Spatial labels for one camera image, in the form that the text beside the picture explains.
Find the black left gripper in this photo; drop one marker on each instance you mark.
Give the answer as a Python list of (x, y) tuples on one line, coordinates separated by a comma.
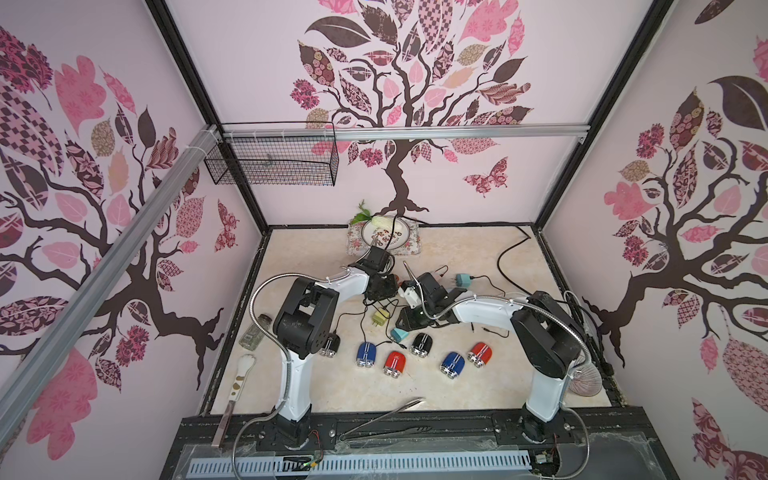
[(391, 294)]

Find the aluminium rail left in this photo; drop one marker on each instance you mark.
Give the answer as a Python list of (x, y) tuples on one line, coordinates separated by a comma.
[(27, 382)]

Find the pale green vegetable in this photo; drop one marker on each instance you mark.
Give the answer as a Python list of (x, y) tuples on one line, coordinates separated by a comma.
[(382, 222)]

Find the yellow USB charger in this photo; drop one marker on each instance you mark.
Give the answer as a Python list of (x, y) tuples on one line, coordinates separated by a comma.
[(381, 317)]

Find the floral rectangular tray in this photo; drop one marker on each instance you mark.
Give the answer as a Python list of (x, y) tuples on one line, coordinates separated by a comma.
[(356, 246)]

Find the black wire basket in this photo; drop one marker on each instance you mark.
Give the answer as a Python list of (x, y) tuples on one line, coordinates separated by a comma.
[(289, 153)]

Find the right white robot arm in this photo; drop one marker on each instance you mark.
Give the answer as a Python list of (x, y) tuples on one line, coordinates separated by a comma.
[(554, 343)]

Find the aluminium rail back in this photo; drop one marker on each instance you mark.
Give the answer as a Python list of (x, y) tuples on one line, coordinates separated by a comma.
[(412, 133)]

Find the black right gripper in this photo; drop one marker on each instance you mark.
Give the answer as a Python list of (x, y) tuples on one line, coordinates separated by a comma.
[(421, 298)]

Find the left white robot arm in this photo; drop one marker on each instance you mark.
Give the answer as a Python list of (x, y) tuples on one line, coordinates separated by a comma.
[(303, 322)]

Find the black electric shaver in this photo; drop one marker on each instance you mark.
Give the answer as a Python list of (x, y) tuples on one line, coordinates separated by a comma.
[(421, 345), (331, 346)]

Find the aluminium rail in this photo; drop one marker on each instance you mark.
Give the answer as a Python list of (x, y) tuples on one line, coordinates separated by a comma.
[(27, 382), (412, 133)]

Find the teal USB charger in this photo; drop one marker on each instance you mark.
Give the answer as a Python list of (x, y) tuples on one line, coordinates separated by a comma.
[(463, 280), (398, 335)]

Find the glass spice jar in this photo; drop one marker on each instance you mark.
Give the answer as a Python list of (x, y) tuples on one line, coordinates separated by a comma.
[(255, 332)]

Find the blue electric shaver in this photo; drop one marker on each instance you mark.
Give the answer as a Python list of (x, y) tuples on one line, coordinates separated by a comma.
[(452, 365), (366, 355)]

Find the white plate with red print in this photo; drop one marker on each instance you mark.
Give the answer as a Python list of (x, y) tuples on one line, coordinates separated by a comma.
[(387, 239)]

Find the metal tongs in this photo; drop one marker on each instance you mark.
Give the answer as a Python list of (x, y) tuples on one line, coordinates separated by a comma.
[(406, 406)]

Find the red electric shaver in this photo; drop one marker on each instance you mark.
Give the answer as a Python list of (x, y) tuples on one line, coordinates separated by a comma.
[(395, 364), (480, 354)]

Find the green leaf sprig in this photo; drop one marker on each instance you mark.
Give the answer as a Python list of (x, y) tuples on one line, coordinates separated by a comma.
[(363, 214)]

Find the white slotted cable duct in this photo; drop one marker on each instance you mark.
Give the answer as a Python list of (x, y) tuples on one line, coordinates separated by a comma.
[(384, 464)]

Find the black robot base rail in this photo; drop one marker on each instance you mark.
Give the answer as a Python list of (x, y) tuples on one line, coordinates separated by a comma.
[(584, 443)]

